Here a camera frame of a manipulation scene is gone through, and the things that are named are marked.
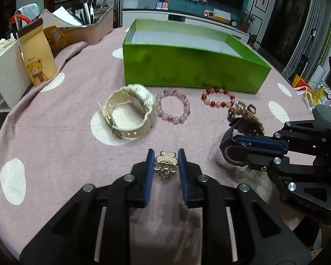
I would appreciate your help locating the green and white bag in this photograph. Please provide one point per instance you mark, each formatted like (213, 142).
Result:
(30, 8)

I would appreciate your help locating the black wristband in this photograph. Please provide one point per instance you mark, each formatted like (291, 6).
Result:
(225, 141)

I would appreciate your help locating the pearl flower brooch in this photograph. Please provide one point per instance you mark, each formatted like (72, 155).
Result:
(165, 164)

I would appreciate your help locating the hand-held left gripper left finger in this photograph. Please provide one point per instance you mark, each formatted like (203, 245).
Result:
(149, 176)

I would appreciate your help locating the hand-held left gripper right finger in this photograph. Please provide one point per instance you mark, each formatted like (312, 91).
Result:
(183, 176)

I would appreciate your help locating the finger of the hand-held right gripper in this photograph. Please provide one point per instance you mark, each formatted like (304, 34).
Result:
(292, 176)
(264, 143)

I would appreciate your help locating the grey curtain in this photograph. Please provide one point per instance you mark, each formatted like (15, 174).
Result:
(311, 38)

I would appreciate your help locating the small potted plant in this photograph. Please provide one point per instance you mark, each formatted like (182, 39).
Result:
(253, 40)

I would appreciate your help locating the white paper sheet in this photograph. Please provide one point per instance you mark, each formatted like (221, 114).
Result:
(63, 15)

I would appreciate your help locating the yellow bag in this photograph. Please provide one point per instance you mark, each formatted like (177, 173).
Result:
(320, 95)

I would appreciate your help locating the clear storage bin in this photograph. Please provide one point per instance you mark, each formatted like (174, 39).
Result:
(138, 1)

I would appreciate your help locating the orange snack packet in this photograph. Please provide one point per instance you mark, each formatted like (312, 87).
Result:
(53, 35)

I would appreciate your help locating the tall potted plant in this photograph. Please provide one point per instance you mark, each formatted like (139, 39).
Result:
(247, 20)

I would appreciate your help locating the blue and red card stands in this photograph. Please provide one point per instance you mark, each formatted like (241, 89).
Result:
(162, 5)

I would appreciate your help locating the pink desk organizer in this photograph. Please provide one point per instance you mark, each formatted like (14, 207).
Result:
(99, 30)

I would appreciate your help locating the orange paper bag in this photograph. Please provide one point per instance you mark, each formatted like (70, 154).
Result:
(300, 82)

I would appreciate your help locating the white television cabinet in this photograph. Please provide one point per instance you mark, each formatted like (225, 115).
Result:
(198, 19)

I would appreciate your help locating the white cardboard box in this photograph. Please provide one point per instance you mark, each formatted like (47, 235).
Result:
(5, 71)

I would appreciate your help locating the white plastic bag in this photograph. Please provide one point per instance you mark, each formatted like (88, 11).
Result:
(309, 99)

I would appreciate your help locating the white desk calendar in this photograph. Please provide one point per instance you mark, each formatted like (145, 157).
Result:
(222, 15)

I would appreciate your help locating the green cardboard box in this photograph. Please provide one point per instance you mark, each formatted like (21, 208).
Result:
(182, 66)

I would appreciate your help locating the small white device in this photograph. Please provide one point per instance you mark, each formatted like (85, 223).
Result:
(208, 13)

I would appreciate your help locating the cream wristwatch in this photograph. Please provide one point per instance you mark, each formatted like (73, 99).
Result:
(139, 93)

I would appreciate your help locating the dark wooden door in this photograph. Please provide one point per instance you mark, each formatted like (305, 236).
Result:
(286, 19)

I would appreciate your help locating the black alarm clock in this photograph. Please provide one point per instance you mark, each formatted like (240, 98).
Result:
(233, 23)

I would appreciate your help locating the black stick vacuum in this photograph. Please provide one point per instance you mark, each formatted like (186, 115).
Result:
(303, 60)

